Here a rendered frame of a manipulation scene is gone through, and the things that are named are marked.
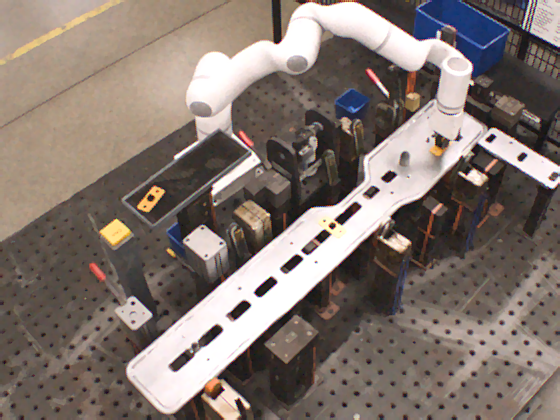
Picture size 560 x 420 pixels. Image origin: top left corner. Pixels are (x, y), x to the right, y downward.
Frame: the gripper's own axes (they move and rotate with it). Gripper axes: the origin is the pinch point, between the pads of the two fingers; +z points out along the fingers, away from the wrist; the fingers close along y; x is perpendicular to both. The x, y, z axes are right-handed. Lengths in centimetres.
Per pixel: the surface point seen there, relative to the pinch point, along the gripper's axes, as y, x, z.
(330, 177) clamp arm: -17.0, -33.9, 1.8
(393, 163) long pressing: -7.2, -15.3, 3.5
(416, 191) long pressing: 4.8, -19.5, 3.5
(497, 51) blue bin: -8.0, 44.5, -5.6
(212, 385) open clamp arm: 10, -106, -7
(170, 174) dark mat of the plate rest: -43, -73, -12
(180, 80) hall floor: -184, 32, 104
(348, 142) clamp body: -21.5, -20.3, 0.4
